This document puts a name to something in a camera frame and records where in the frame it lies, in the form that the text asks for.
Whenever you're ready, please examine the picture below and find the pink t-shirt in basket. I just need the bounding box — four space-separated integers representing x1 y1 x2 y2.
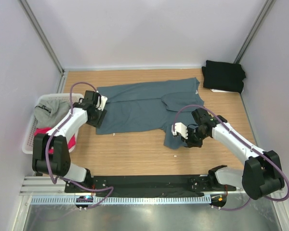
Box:
34 127 76 155

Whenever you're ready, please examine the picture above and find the folded black t-shirt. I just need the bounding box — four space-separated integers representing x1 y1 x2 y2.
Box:
201 60 246 93

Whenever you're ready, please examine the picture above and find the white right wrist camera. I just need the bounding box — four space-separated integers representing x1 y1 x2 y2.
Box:
171 122 188 140

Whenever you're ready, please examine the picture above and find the slotted cable duct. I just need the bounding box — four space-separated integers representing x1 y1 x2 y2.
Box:
30 195 211 205

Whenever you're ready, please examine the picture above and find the white plastic basket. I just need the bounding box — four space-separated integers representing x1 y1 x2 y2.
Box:
22 93 70 154

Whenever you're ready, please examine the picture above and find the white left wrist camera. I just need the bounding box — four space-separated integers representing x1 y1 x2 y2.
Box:
96 95 108 111

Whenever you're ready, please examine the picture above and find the grey t-shirt in basket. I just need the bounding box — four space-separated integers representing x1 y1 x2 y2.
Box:
34 99 70 128

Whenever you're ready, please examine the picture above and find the blue-grey t-shirt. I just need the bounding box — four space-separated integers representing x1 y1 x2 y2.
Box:
96 77 204 150

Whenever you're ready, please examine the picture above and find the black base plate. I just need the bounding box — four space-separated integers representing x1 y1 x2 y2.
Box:
64 174 237 198

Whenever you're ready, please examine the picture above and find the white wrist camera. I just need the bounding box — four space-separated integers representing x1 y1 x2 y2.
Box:
96 95 108 111
171 122 188 140

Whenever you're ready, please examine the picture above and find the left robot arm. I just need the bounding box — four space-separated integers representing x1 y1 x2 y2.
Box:
32 90 107 193

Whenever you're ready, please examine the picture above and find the aluminium frame rail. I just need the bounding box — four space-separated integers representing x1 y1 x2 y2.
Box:
19 174 284 197

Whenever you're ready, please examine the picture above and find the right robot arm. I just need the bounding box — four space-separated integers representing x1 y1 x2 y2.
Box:
187 108 287 200

